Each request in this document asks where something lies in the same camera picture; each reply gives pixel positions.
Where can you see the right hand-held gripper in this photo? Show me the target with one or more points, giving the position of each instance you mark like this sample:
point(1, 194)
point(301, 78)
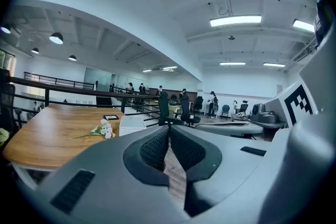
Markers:
point(274, 110)

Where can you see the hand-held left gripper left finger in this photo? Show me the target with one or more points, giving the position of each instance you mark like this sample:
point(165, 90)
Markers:
point(105, 165)

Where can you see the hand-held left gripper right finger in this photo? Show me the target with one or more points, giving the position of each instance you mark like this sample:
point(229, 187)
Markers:
point(231, 160)

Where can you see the white plastic storage bin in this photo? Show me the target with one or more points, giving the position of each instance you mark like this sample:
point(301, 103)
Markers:
point(131, 132)

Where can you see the grey drawer box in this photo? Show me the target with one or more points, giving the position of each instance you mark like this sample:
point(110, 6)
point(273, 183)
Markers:
point(132, 122)

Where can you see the small dark visitor chair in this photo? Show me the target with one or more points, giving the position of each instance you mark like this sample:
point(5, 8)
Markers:
point(225, 110)

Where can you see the pink artificial flower bouquet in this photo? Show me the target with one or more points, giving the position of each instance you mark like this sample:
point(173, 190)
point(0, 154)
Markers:
point(105, 128)

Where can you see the black high-back office chair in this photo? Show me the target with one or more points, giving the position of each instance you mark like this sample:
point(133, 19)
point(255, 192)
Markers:
point(164, 105)
point(185, 108)

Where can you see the long ceiling light panel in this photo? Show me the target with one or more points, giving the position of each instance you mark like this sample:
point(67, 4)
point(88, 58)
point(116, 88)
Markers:
point(169, 67)
point(303, 25)
point(273, 64)
point(235, 20)
point(147, 70)
point(232, 63)

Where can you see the black metal railing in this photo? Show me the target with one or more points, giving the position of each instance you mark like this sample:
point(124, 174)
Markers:
point(78, 91)

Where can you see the frosted glass partition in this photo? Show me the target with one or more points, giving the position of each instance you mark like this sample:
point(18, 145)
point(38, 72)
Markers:
point(97, 78)

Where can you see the dark ceiling fixture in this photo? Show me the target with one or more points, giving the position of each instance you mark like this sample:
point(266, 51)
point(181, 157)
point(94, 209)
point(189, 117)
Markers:
point(231, 37)

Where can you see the yellow cloth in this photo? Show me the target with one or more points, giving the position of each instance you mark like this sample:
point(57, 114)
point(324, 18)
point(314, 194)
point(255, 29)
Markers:
point(3, 135)

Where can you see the black pendant lamp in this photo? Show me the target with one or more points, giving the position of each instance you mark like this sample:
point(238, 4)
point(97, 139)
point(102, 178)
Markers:
point(5, 29)
point(72, 57)
point(35, 50)
point(56, 38)

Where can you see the black mesh office chair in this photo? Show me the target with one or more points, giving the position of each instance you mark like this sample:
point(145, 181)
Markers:
point(6, 102)

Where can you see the person's navy shirt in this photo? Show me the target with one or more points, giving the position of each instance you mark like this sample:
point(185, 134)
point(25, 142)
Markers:
point(323, 21)

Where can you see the black picture frame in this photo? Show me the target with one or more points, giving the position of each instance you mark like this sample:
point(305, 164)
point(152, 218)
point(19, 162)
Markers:
point(111, 117)

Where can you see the white wall notice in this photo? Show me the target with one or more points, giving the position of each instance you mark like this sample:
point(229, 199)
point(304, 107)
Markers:
point(279, 88)

